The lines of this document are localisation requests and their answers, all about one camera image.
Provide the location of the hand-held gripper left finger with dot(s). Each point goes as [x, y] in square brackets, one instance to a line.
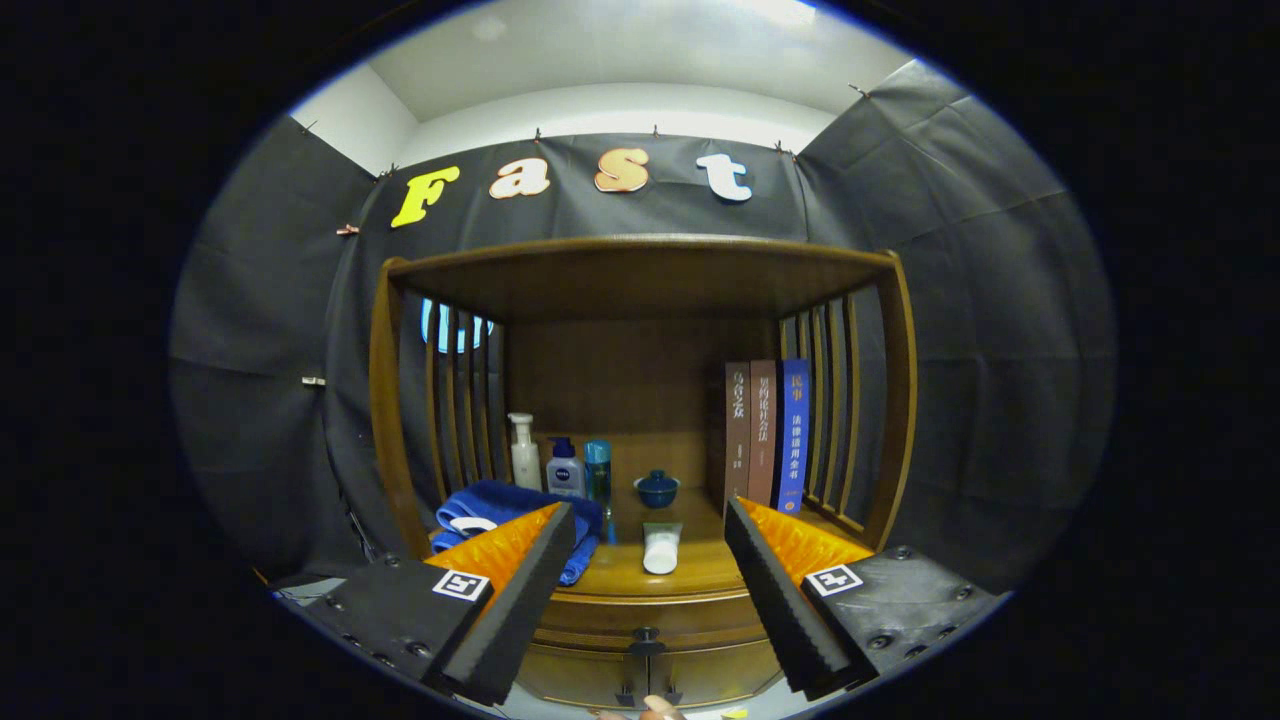
[520, 610]

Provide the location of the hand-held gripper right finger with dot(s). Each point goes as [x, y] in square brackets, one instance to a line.
[780, 610]

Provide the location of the white green tube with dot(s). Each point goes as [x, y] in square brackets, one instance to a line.
[661, 550]

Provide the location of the wooden cabinet door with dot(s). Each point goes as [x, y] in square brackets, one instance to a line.
[715, 675]
[580, 675]

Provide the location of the wooden countertop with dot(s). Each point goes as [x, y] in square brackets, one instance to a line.
[700, 560]

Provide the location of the wooden cabinet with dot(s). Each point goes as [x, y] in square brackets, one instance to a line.
[620, 370]

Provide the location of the blue folded towel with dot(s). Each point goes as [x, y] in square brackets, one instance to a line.
[510, 497]

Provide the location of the white bottle with blue cap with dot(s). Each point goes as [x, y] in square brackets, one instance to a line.
[566, 480]

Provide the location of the white pump bottle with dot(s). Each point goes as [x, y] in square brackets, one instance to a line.
[525, 465]

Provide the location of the clear bottle with teal cap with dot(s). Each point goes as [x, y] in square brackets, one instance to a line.
[598, 470]

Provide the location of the blue lidded tea bowl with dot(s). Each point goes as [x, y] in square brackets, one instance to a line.
[657, 492]

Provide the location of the blue book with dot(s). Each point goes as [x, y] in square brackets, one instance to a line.
[793, 430]

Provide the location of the reddish brown book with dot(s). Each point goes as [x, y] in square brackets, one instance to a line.
[762, 430]

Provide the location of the dark brown book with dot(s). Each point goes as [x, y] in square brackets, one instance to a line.
[737, 430]

